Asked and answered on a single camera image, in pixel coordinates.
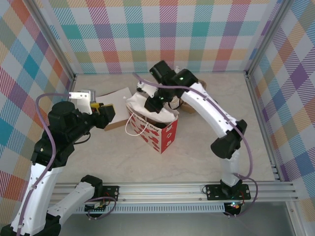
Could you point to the grey metal base panel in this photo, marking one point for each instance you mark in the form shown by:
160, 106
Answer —
160, 225

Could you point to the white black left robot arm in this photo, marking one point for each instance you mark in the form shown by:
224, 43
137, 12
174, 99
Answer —
37, 191

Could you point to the small circuit board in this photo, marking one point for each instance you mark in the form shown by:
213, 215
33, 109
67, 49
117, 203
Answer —
235, 206
96, 209

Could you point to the aluminium frame post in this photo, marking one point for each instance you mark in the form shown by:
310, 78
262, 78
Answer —
267, 37
54, 39

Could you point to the aluminium frame front rail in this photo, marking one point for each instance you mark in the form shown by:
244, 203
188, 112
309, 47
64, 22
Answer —
160, 191

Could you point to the red white paper gift bag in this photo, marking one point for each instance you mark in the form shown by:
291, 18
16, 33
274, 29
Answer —
167, 137

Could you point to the white napkin stack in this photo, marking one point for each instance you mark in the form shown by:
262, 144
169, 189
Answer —
118, 100

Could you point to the white paper napkin bundle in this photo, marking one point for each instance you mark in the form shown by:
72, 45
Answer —
137, 105

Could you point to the white paper wrapped straw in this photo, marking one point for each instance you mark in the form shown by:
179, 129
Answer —
177, 68

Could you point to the brown pulp cup carrier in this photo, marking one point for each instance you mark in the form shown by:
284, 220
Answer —
188, 108

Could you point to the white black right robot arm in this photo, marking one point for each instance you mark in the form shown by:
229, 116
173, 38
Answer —
209, 108

